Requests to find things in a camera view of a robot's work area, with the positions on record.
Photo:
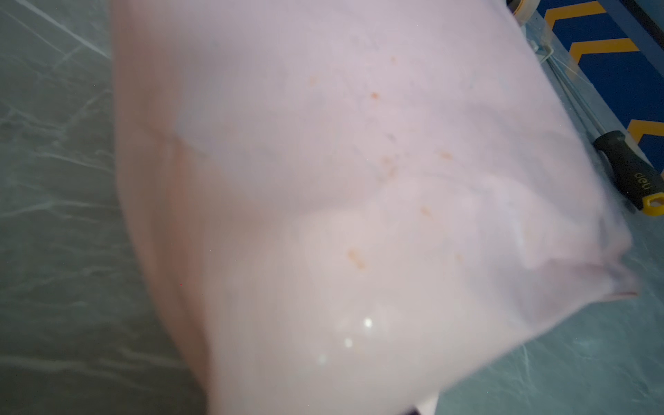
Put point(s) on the pink wrapping paper sheet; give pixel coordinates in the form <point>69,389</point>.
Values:
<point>345,207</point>

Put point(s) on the yellow handled screwdriver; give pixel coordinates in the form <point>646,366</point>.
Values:
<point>634,177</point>

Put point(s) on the white tape dispenser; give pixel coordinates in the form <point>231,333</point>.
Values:
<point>523,10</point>

